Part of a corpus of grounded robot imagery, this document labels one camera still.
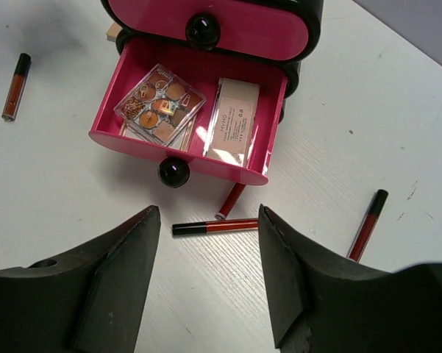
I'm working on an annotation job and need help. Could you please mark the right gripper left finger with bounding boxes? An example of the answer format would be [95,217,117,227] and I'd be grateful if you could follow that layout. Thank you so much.
[0,205,160,352]

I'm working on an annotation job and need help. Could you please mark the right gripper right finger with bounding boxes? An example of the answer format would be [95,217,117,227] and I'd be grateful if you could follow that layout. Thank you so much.
[258,206,442,352]

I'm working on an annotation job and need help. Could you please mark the pink sachet packet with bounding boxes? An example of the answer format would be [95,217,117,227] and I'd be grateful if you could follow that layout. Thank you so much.
[204,78,260,167]

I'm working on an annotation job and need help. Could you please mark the clear eyeshadow palette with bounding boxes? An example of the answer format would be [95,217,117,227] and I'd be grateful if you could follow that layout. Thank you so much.
[114,64,206,146]

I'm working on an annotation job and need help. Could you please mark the pink drawer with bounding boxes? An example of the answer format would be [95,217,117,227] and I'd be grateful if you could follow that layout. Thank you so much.
[107,1,312,62]
[89,37,288,185]

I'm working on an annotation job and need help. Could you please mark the black pink drawer organizer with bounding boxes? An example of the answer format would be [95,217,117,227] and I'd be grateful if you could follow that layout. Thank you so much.
[99,0,324,122]

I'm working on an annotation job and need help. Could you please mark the beige square sponge pad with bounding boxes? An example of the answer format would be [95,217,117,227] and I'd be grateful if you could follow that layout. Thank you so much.
[106,22,121,42]

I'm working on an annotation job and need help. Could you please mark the red lip gloss front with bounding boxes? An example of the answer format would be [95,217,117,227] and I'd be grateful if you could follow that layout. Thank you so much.
[171,218,258,237]

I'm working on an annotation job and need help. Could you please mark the red lip gloss far right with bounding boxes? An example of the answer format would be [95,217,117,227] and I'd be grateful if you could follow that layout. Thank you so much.
[347,189,388,262]

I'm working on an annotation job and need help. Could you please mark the red lip gloss under drawer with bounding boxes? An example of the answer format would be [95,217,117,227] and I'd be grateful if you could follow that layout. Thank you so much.
[215,183,246,221]

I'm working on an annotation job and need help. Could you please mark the red lip gloss left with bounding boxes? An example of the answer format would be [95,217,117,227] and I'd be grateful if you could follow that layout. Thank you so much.
[1,53,32,121]

